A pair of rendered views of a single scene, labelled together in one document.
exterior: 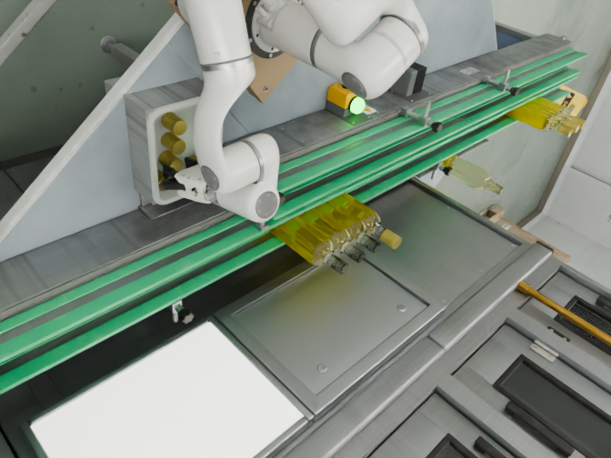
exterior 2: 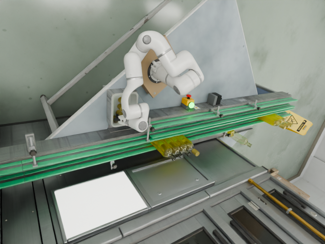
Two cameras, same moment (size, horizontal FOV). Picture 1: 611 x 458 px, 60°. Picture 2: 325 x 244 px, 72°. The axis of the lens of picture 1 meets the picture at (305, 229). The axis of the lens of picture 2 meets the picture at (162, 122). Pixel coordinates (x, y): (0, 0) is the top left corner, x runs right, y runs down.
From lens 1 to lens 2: 35 cm
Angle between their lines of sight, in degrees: 16
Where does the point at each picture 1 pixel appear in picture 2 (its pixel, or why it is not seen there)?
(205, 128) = (124, 97)
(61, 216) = (81, 126)
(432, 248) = (217, 162)
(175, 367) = (107, 183)
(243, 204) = (134, 124)
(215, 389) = (118, 192)
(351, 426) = (164, 214)
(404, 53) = (193, 81)
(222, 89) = (130, 85)
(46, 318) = (67, 155)
